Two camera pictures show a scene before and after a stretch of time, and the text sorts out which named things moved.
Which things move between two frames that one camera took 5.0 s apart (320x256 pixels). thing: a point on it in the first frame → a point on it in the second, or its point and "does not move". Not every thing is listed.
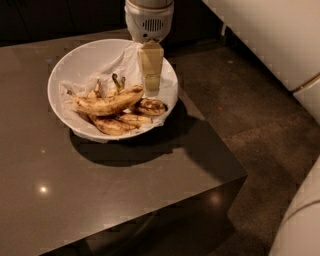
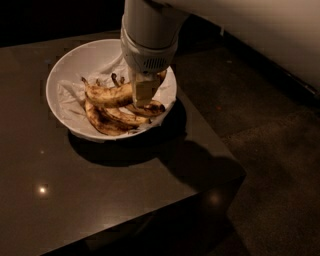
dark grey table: x=166 y=192 does not move
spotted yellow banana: x=108 y=104 → x=117 y=93
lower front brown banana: x=113 y=126 does not move
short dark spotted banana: x=151 y=107 does not move
